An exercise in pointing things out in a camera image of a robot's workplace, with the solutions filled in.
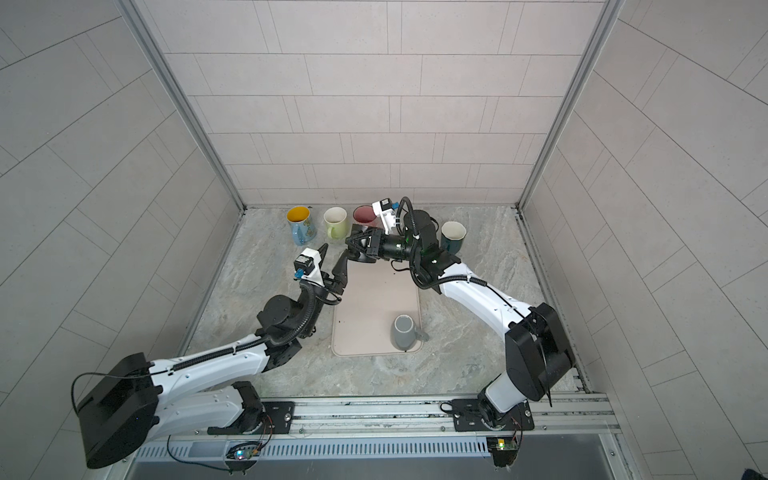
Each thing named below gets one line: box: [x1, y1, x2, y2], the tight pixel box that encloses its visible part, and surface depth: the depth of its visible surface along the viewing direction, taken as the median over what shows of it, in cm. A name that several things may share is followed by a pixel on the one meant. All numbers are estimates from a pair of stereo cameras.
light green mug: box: [323, 206, 348, 241], surface depth 104 cm
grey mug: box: [393, 314, 429, 351], surface depth 82 cm
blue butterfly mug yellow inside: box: [286, 205, 317, 246], surface depth 102 cm
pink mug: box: [353, 205, 378, 227], surface depth 104 cm
